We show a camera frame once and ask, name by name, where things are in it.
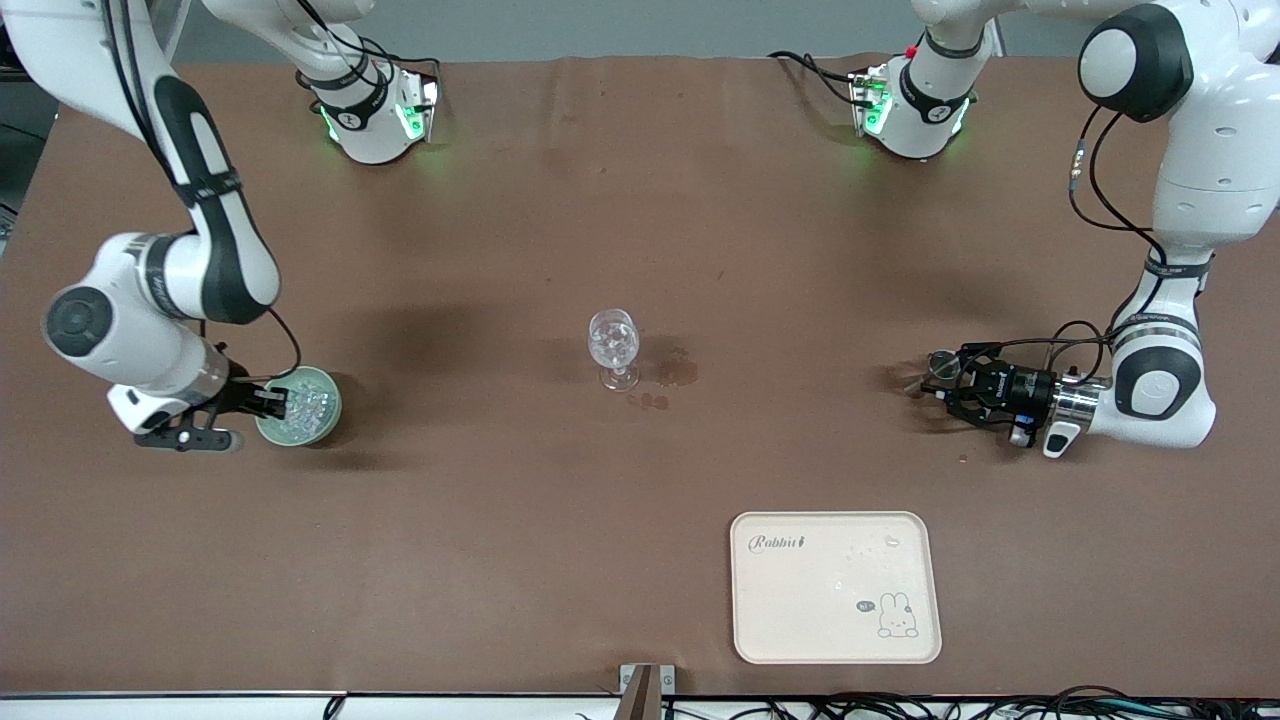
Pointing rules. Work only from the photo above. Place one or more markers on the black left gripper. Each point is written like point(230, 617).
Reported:
point(1020, 387)

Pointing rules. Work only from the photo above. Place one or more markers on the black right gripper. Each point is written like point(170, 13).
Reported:
point(243, 394)

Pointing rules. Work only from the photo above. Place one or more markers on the clear ice cubes pile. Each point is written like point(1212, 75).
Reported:
point(310, 408)

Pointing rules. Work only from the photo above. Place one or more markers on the metal jigger cup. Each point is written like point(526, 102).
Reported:
point(915, 385)

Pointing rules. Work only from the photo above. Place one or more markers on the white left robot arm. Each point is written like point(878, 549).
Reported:
point(1210, 150)

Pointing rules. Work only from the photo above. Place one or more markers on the clear wine glass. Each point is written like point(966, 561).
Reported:
point(612, 345)

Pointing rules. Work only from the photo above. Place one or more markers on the green ceramic bowl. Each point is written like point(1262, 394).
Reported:
point(325, 425)

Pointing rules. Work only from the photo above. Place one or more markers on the cream rabbit print tray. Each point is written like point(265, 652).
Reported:
point(800, 610)

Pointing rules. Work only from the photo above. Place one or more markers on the brown table cloth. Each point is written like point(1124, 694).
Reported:
point(640, 200)

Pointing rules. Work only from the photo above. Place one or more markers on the metal table edge bracket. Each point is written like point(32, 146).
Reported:
point(645, 690)

